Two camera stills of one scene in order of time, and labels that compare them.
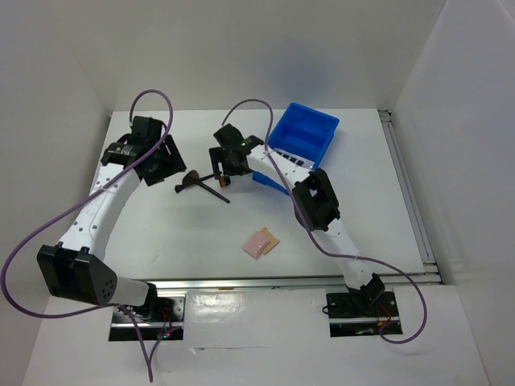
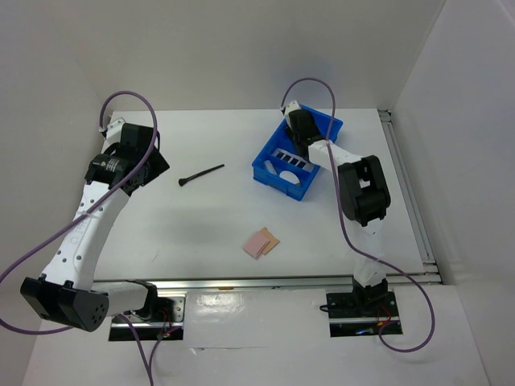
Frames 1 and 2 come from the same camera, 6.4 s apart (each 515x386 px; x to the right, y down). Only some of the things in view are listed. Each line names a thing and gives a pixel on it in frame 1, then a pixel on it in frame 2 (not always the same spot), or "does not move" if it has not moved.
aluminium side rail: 430,270 does not move
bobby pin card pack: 294,159 does not move
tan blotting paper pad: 273,240 does not move
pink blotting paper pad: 256,244 does not move
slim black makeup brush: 213,192 -> 183,181
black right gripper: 216,155 -> 314,124
